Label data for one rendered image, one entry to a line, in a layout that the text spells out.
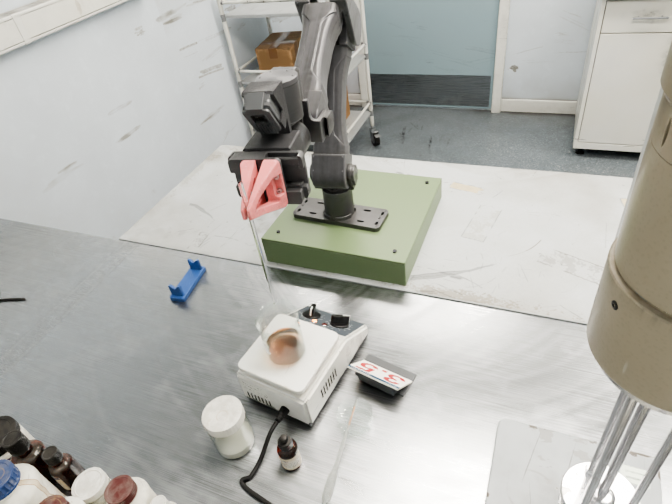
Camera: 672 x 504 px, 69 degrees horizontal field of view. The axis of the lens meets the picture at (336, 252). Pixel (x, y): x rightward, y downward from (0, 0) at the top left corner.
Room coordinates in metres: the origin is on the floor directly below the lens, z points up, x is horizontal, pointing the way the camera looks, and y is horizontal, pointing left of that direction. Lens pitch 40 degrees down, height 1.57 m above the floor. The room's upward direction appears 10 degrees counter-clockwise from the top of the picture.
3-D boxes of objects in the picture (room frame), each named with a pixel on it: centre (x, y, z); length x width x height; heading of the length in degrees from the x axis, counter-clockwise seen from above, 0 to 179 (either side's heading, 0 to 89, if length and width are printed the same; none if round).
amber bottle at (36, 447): (0.40, 0.48, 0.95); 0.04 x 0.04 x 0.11
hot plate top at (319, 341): (0.49, 0.10, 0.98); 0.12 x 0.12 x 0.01; 55
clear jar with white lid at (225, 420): (0.41, 0.20, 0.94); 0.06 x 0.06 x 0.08
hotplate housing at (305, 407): (0.51, 0.08, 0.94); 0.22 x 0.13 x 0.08; 145
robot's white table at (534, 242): (0.93, -0.12, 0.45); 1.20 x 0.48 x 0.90; 62
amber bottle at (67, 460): (0.39, 0.44, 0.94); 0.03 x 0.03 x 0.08
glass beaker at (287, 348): (0.49, 0.10, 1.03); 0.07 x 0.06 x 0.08; 160
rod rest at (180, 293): (0.79, 0.32, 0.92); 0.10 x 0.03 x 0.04; 159
